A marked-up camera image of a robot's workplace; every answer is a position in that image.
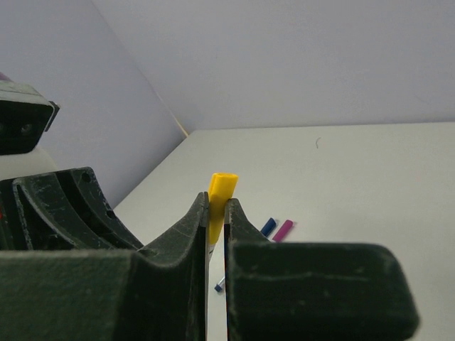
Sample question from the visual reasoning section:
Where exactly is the yellow pen cap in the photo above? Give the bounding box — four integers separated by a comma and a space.
208, 173, 239, 247

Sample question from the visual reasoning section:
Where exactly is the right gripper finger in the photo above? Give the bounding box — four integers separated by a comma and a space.
1, 193, 208, 340
224, 199, 419, 340

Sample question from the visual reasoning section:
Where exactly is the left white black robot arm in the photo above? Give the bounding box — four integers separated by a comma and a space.
1, 80, 143, 251

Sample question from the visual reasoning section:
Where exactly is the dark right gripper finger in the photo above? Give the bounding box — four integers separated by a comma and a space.
56, 167, 143, 250
12, 173, 107, 251

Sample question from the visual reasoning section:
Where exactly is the blue whiteboard marker pen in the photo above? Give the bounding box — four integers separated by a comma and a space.
214, 217, 277, 293

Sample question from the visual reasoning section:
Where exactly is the purple whiteboard marker pen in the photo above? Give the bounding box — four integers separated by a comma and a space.
272, 220, 294, 242

